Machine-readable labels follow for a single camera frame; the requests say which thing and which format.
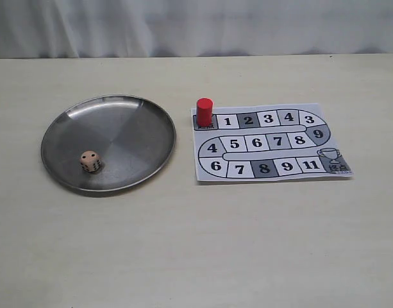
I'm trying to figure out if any red cylinder game piece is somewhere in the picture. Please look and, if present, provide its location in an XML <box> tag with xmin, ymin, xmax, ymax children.
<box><xmin>196</xmin><ymin>98</ymin><xmax>213</xmax><ymax>127</ymax></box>

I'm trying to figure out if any beige wooden die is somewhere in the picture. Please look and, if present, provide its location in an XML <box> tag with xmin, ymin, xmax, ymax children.
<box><xmin>79</xmin><ymin>150</ymin><xmax>101</xmax><ymax>173</ymax></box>

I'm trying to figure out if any round stainless steel plate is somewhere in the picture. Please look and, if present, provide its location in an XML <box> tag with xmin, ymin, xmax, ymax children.
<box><xmin>40</xmin><ymin>94</ymin><xmax>176</xmax><ymax>196</ymax></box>

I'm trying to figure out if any printed paper game board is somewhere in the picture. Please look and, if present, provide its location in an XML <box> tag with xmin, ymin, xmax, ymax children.
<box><xmin>193</xmin><ymin>103</ymin><xmax>353</xmax><ymax>182</ymax></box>

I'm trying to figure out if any white curtain backdrop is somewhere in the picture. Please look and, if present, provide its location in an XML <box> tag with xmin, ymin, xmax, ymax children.
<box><xmin>0</xmin><ymin>1</ymin><xmax>393</xmax><ymax>58</ymax></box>

